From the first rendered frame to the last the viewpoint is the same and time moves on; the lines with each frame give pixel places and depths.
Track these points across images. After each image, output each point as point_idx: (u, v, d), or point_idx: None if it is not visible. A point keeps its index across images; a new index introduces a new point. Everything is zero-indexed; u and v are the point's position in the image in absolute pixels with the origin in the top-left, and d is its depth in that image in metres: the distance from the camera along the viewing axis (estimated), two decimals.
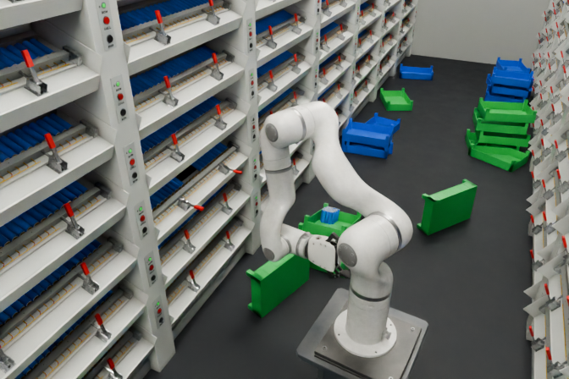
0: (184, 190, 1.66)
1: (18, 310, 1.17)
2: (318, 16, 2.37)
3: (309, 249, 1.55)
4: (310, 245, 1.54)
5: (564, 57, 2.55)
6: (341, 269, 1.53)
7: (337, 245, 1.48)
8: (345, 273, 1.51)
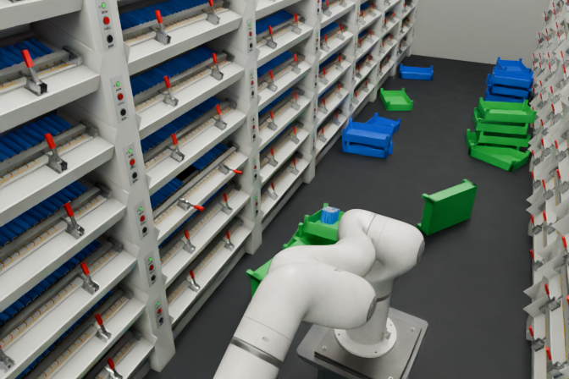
0: (184, 190, 1.66)
1: (18, 310, 1.17)
2: (318, 16, 2.37)
3: None
4: None
5: (564, 57, 2.55)
6: None
7: None
8: None
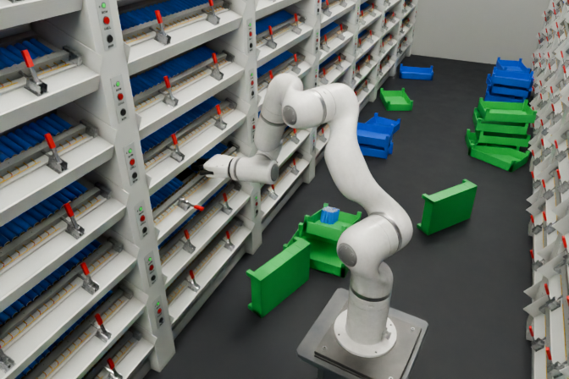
0: (184, 190, 1.66)
1: (18, 310, 1.17)
2: (318, 16, 2.37)
3: None
4: None
5: (564, 57, 2.55)
6: (202, 165, 1.73)
7: None
8: (198, 167, 1.75)
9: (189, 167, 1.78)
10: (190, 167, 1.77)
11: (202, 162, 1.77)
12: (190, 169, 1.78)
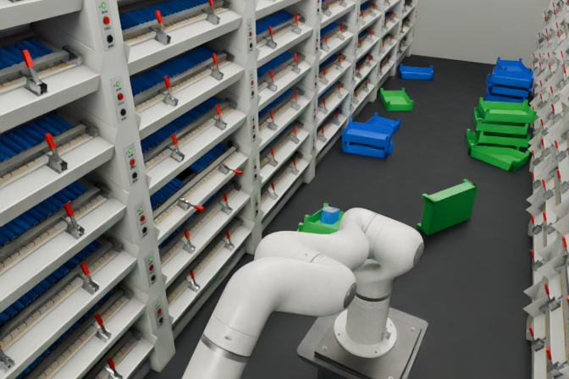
0: (184, 190, 1.66)
1: (18, 310, 1.17)
2: (318, 16, 2.37)
3: None
4: None
5: (564, 57, 2.55)
6: None
7: None
8: None
9: (189, 167, 1.78)
10: (190, 167, 1.77)
11: None
12: (190, 169, 1.78)
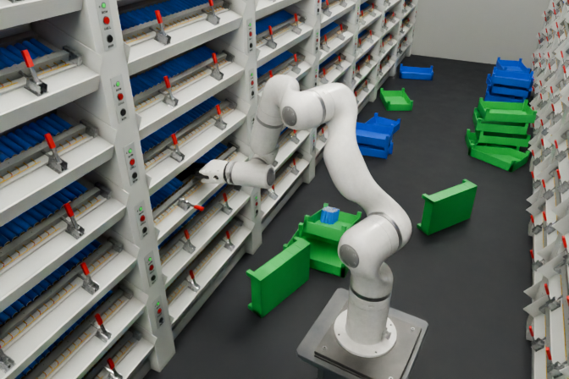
0: (184, 190, 1.66)
1: (18, 310, 1.17)
2: (318, 16, 2.37)
3: (224, 167, 1.66)
4: (222, 169, 1.65)
5: (564, 57, 2.55)
6: None
7: (196, 169, 1.70)
8: (196, 166, 1.74)
9: None
10: None
11: (194, 170, 1.72)
12: None
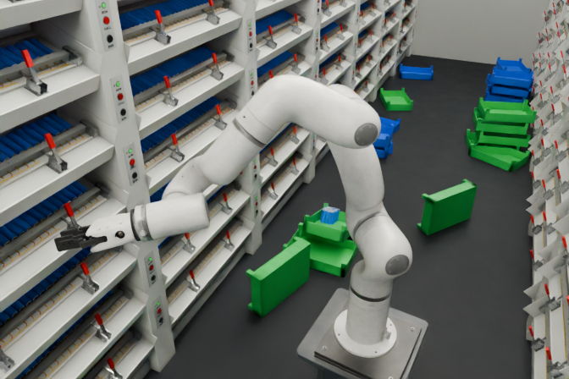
0: None
1: (18, 310, 1.17)
2: (318, 16, 2.37)
3: (128, 216, 1.06)
4: (126, 219, 1.05)
5: (564, 57, 2.55)
6: None
7: (77, 237, 1.03)
8: (72, 233, 1.08)
9: None
10: None
11: (69, 241, 1.05)
12: None
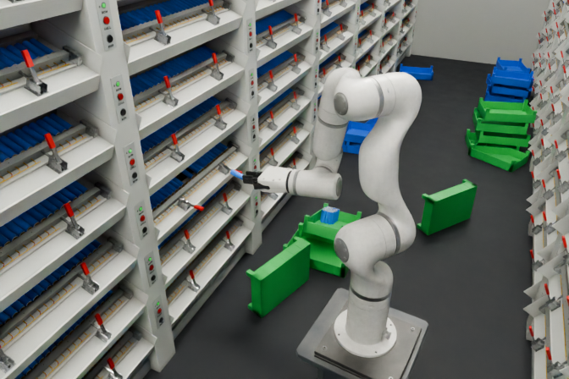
0: (184, 190, 1.66)
1: (18, 310, 1.17)
2: (318, 16, 2.37)
3: None
4: None
5: (564, 57, 2.55)
6: (256, 178, 1.58)
7: None
8: (251, 180, 1.60)
9: (189, 167, 1.78)
10: (190, 167, 1.77)
11: (253, 176, 1.61)
12: (190, 169, 1.78)
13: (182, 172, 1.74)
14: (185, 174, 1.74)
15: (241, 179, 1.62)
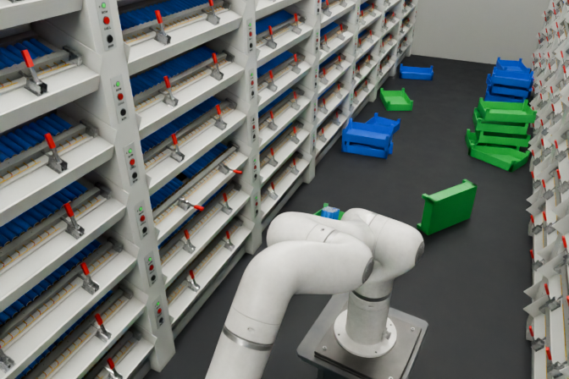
0: (184, 190, 1.66)
1: (18, 310, 1.17)
2: (318, 16, 2.37)
3: None
4: None
5: (564, 57, 2.55)
6: None
7: None
8: None
9: (189, 167, 1.78)
10: (190, 167, 1.77)
11: None
12: (190, 169, 1.78)
13: (182, 172, 1.74)
14: (185, 174, 1.74)
15: (190, 173, 1.76)
